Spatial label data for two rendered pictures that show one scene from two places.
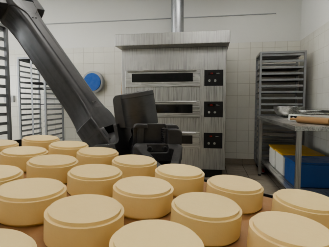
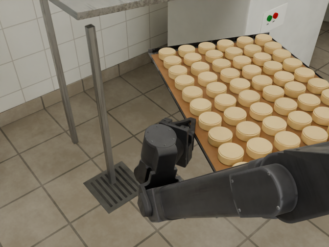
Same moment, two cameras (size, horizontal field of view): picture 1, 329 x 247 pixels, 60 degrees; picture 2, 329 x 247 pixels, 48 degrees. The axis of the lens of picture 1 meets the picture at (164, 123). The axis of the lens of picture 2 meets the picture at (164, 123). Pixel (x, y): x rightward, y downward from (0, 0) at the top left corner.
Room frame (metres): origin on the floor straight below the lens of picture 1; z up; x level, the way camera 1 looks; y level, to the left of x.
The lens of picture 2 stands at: (0.83, 0.36, 1.52)
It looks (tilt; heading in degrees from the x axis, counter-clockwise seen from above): 41 degrees down; 221
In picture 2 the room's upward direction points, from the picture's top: straight up
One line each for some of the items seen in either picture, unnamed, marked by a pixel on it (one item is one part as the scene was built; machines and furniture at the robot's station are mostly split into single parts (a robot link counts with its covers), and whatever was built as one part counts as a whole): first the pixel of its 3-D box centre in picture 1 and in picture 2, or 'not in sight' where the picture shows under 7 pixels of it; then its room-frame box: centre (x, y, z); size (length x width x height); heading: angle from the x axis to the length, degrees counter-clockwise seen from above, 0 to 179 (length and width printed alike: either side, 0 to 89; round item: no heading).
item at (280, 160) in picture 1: (297, 162); not in sight; (3.37, -1.60, 0.36); 0.46 x 0.38 x 0.26; 81
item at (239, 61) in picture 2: not in sight; (241, 62); (0.04, -0.06, 0.98); 0.05 x 0.05 x 0.02
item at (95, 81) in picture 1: (93, 101); not in sight; (5.27, 1.31, 1.10); 0.41 x 0.15 x 1.10; 81
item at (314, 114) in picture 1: (309, 117); not in sight; (2.95, -1.50, 0.92); 0.32 x 0.30 x 0.09; 88
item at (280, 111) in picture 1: (288, 111); not in sight; (3.77, -1.64, 0.95); 0.39 x 0.39 x 0.14
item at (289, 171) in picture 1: (311, 171); not in sight; (2.93, -1.53, 0.36); 0.46 x 0.38 x 0.26; 83
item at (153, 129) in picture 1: (152, 155); (168, 150); (0.44, 0.02, 0.99); 0.07 x 0.07 x 0.10; 12
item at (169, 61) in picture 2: not in sight; (172, 62); (0.16, -0.21, 0.98); 0.05 x 0.05 x 0.02
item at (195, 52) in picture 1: (175, 107); not in sight; (4.47, -0.17, 1.01); 1.56 x 1.20 x 2.01; 81
